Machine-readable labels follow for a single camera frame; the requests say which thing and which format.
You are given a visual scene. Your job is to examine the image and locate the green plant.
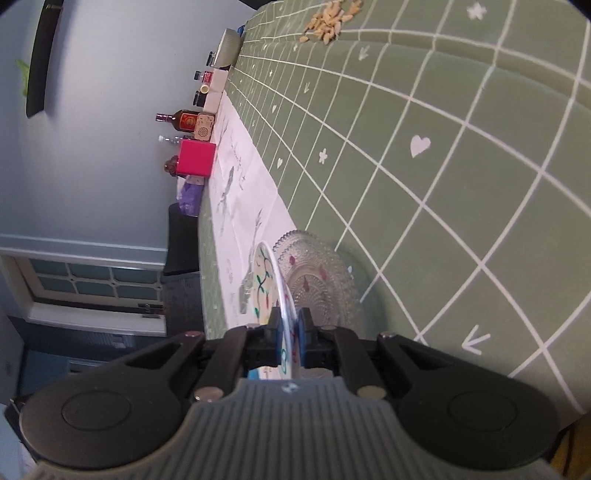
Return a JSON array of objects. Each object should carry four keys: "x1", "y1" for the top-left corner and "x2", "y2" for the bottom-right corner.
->
[{"x1": 16, "y1": 59, "x2": 31, "y2": 97}]

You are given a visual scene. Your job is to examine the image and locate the brown liquor bottle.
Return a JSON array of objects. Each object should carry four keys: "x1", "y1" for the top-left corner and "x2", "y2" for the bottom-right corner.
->
[{"x1": 156, "y1": 110, "x2": 200, "y2": 131}]

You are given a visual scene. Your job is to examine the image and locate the scattered wooden sticks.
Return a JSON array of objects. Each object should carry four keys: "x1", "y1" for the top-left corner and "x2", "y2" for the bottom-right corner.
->
[{"x1": 300, "y1": 0, "x2": 363, "y2": 45}]

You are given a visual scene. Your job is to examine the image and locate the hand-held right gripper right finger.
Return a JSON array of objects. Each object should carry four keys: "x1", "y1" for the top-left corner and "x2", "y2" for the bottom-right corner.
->
[{"x1": 295, "y1": 308, "x2": 462, "y2": 400}]

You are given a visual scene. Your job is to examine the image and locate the clear glass flowered plate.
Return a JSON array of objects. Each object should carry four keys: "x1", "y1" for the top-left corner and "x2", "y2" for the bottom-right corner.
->
[
  {"x1": 273, "y1": 231, "x2": 365, "y2": 333},
  {"x1": 272, "y1": 230, "x2": 366, "y2": 380}
]

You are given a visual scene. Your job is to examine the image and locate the glass panel door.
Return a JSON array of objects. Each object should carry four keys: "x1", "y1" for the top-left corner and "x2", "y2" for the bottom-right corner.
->
[{"x1": 0, "y1": 247, "x2": 168, "y2": 335}]

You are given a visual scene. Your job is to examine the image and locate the white rectangular box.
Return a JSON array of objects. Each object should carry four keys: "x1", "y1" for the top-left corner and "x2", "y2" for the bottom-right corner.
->
[{"x1": 203, "y1": 69, "x2": 230, "y2": 114}]

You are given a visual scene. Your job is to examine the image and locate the white ceramic bowl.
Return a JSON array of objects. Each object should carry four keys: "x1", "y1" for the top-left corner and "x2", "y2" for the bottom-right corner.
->
[{"x1": 216, "y1": 28, "x2": 245, "y2": 70}]

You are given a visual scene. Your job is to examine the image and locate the white painted plate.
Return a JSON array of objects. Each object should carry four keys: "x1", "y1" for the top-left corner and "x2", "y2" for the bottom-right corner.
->
[{"x1": 252, "y1": 241, "x2": 301, "y2": 379}]

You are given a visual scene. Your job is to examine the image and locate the pink box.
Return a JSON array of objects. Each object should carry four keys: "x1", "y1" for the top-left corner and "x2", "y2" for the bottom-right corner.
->
[{"x1": 178, "y1": 139, "x2": 217, "y2": 178}]

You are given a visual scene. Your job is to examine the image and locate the small wooden radio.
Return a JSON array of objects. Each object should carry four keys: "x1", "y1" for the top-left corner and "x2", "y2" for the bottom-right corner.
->
[{"x1": 194, "y1": 114, "x2": 216, "y2": 140}]

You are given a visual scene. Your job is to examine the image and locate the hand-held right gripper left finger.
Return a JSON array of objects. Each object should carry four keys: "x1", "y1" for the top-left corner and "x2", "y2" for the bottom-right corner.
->
[{"x1": 104, "y1": 307, "x2": 286, "y2": 401}]

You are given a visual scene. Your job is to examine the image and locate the white printed table runner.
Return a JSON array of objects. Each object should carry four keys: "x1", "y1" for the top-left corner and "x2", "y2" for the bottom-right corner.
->
[{"x1": 203, "y1": 92, "x2": 296, "y2": 379}]

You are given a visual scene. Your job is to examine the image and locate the purple tissue box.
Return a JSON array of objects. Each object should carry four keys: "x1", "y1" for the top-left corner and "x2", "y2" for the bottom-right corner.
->
[{"x1": 177, "y1": 178, "x2": 205, "y2": 217}]

